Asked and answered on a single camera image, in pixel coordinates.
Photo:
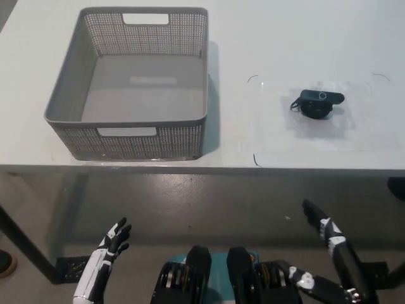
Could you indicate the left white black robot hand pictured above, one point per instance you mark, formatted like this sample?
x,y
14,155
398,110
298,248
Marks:
x,y
101,263

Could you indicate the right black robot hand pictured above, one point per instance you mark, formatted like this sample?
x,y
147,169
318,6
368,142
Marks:
x,y
351,266

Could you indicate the black webcam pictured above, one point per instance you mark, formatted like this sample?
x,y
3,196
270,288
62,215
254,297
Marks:
x,y
316,103

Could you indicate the black floor plate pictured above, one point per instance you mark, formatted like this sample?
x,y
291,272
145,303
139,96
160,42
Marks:
x,y
378,270
71,269

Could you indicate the black metal table leg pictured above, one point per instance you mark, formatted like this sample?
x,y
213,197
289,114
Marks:
x,y
28,247
398,268

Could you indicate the dark shoe tan sole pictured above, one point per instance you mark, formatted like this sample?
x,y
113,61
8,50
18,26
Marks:
x,y
7,264

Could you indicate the grey perforated plastic basket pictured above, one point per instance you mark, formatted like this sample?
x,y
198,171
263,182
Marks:
x,y
142,95

